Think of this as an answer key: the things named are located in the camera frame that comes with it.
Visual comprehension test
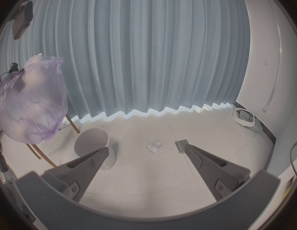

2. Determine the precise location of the pale blue curtain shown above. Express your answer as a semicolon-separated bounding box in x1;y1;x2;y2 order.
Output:
0;0;251;123

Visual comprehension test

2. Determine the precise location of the white trash bin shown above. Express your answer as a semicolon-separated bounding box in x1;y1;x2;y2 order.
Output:
74;128;117;171

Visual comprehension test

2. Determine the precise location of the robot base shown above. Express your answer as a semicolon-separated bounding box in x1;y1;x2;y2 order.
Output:
0;128;37;227

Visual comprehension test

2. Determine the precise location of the pale green plastic tub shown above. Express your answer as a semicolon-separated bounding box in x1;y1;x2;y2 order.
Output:
232;107;263;133

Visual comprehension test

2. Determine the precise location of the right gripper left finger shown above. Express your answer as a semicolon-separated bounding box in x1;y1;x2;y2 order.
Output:
42;147;109;203

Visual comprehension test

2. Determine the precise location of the purple plastic bag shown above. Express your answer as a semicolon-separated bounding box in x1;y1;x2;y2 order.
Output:
0;56;68;144

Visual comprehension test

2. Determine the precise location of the black cable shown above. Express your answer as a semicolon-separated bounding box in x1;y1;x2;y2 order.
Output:
289;139;297;178

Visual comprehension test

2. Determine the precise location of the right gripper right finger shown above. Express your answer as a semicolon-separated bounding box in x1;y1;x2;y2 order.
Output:
184;144;251;202

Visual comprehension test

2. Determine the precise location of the crumpled clear wrapper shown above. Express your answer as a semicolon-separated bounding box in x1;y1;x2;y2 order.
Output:
146;141;163;157

